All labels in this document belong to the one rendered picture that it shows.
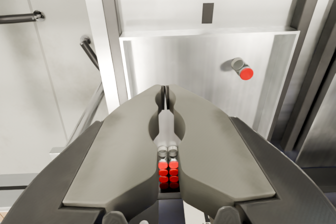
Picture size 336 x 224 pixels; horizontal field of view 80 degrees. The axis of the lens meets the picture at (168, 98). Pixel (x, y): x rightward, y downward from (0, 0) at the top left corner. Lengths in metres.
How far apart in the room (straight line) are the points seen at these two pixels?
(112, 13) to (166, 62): 0.11
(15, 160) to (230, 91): 1.98
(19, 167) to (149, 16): 2.02
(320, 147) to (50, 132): 1.66
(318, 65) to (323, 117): 0.14
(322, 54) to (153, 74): 0.28
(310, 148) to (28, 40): 1.42
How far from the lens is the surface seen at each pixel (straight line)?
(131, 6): 0.33
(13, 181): 0.68
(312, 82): 0.44
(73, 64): 1.41
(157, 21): 0.33
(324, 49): 0.42
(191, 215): 0.38
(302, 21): 0.38
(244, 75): 0.33
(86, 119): 0.86
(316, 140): 0.57
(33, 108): 1.71
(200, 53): 0.35
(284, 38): 0.38
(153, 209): 0.39
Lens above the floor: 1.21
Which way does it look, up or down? 58 degrees down
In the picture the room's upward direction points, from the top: 176 degrees clockwise
